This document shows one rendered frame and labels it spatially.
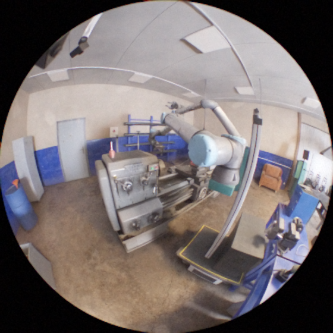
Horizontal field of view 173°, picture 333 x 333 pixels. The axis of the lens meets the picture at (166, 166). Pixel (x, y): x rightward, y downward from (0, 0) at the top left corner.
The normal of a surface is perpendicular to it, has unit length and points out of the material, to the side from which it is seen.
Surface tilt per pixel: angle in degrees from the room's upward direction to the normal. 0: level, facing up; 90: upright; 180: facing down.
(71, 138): 90
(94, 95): 90
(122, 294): 0
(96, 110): 90
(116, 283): 0
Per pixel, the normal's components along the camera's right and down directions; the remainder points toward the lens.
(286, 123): -0.77, 0.17
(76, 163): 0.63, 0.29
